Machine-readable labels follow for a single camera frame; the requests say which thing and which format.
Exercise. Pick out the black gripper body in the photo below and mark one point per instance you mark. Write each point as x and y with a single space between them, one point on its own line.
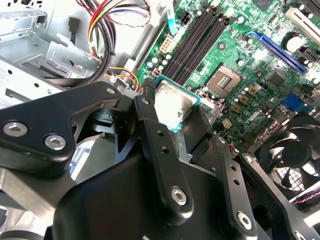
112 205

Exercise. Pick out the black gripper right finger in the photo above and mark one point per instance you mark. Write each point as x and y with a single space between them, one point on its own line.
240 190

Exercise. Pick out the silver green CPU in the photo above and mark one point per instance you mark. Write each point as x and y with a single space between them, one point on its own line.
172 102

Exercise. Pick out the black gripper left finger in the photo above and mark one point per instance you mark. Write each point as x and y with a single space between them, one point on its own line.
37 125

